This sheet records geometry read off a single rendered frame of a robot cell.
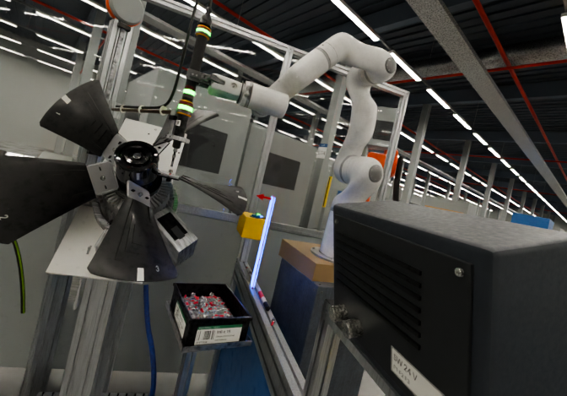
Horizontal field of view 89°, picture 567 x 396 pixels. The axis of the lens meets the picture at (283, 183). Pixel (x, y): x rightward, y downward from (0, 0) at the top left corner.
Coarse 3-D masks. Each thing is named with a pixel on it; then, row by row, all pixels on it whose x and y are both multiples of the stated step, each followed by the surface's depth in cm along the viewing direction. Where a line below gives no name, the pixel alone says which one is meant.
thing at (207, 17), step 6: (210, 12) 91; (204, 18) 90; (210, 18) 91; (204, 24) 93; (210, 24) 91; (180, 114) 90; (180, 120) 90; (186, 120) 91; (180, 126) 90; (186, 126) 92; (174, 132) 91; (180, 132) 90; (174, 144) 90; (180, 144) 91
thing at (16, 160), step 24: (0, 168) 70; (24, 168) 72; (48, 168) 75; (72, 168) 78; (0, 192) 69; (24, 192) 72; (48, 192) 75; (72, 192) 78; (24, 216) 72; (48, 216) 75; (0, 240) 69
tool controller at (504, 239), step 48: (336, 240) 43; (384, 240) 32; (432, 240) 26; (480, 240) 23; (528, 240) 23; (336, 288) 44; (384, 288) 32; (432, 288) 26; (480, 288) 21; (528, 288) 21; (384, 336) 33; (432, 336) 26; (480, 336) 22; (528, 336) 22; (432, 384) 26; (480, 384) 22; (528, 384) 22
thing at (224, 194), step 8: (184, 176) 95; (192, 184) 88; (200, 184) 91; (208, 184) 96; (216, 184) 101; (208, 192) 88; (216, 192) 91; (224, 192) 94; (232, 192) 98; (240, 192) 102; (224, 200) 89; (232, 200) 91; (240, 200) 95; (232, 208) 88; (240, 208) 90
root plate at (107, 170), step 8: (88, 168) 80; (96, 168) 82; (104, 168) 83; (112, 168) 84; (96, 176) 82; (112, 176) 85; (96, 184) 82; (104, 184) 84; (112, 184) 85; (96, 192) 83; (104, 192) 84
